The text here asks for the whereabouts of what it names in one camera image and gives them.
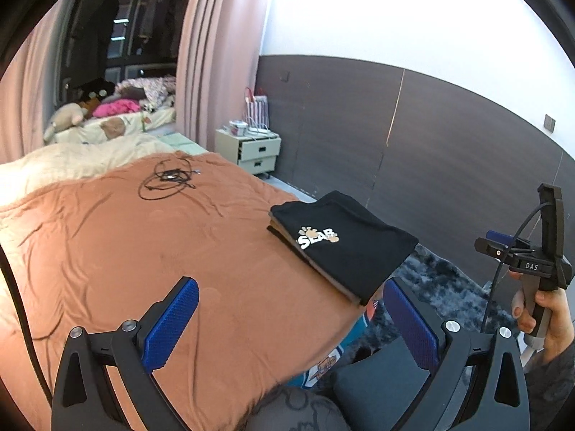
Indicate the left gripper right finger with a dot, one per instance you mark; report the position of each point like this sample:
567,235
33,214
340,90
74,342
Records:
418,324

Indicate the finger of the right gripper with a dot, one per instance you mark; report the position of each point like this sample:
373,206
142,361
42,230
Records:
501,249
499,238

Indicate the cream white duvet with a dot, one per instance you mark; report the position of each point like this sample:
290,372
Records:
70,161

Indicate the pink curtain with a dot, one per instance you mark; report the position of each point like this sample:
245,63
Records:
217,60

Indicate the striped gift bag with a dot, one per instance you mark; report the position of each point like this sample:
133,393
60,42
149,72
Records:
256,111

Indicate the white bedside nightstand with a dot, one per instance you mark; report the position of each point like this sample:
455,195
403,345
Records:
256,154

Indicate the dark shaggy rug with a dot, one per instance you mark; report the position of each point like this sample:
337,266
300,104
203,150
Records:
433,280

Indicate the pink cloth on bed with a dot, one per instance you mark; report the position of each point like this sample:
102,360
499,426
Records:
117,107

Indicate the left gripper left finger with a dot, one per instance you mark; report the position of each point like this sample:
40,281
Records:
163,324

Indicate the beige plush toy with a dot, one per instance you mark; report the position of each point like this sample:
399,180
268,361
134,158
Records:
67,116

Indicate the black teddy bear t-shirt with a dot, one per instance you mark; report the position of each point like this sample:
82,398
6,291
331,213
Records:
348,245

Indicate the teal printed garment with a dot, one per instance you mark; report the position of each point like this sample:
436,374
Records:
310,377

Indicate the brown bed blanket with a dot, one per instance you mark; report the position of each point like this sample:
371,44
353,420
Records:
95,252

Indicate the dark sleeve right forearm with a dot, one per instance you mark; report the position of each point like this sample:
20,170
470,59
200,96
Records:
548,386

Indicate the dark wardrobe with clothes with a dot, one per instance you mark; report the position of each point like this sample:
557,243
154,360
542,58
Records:
109,41

